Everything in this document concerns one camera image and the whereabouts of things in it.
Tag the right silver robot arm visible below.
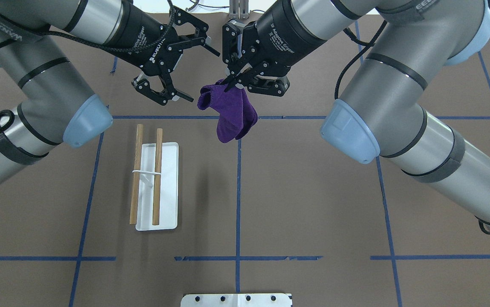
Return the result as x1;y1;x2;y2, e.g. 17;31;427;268
223;0;490;234

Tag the white wooden towel rack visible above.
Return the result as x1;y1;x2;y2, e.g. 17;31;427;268
129;124;179;232

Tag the purple towel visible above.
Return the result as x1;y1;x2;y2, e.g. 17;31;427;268
197;80;258;143

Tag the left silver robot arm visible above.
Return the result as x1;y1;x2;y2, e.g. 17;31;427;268
0;0;220;184

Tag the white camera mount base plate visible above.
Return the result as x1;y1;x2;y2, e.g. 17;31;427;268
179;293;293;307

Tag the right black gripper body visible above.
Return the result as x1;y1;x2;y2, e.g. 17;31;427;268
222;0;324;77

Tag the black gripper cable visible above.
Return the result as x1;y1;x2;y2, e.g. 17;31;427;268
334;19;388;101

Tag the aluminium frame post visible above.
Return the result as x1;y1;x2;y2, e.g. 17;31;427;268
229;0;250;20

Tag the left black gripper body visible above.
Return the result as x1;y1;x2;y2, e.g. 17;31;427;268
113;2;209;93

